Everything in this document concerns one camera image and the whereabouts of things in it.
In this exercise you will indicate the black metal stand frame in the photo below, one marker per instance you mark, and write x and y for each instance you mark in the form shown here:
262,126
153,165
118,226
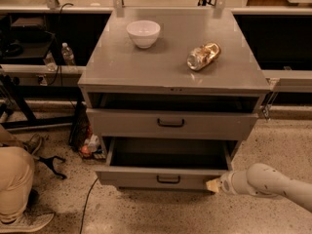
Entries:
20,94

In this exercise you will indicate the grey drawer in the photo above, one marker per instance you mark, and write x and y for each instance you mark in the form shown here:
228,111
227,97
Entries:
171,124
163,163

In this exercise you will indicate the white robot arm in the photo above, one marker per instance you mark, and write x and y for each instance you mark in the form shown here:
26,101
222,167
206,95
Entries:
261,180

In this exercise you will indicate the grey sneaker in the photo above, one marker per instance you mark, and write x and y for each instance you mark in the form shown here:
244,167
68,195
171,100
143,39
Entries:
34,144
26,223

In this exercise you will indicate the black plastic bracket on floor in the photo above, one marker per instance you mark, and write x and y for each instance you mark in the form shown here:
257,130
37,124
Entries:
49,162

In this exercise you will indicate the clear plastic water bottle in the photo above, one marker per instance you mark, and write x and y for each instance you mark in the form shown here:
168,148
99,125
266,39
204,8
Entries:
67,54

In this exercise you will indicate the black side table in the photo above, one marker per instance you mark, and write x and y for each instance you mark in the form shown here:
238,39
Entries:
26,39

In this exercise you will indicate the grey sneaker front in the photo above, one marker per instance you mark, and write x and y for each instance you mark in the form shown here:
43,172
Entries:
26,223

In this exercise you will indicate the person leg beige trousers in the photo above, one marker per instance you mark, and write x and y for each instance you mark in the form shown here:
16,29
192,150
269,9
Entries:
16,177

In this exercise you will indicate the pile of small bottles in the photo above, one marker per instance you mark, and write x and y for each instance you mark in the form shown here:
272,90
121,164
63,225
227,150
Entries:
92,149

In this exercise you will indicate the grey sneaker behind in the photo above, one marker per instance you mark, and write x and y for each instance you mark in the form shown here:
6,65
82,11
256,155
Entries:
34,144

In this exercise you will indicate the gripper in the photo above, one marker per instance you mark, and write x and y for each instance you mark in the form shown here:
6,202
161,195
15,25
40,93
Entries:
224,183

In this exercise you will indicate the grey drawer cabinet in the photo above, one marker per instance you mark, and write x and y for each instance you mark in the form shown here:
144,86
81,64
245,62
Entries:
121,75

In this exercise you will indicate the crushed gold metallic can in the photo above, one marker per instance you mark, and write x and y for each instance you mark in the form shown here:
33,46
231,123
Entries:
203,56

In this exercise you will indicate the white ceramic bowl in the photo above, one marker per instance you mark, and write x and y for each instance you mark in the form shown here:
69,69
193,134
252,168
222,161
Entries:
143,33

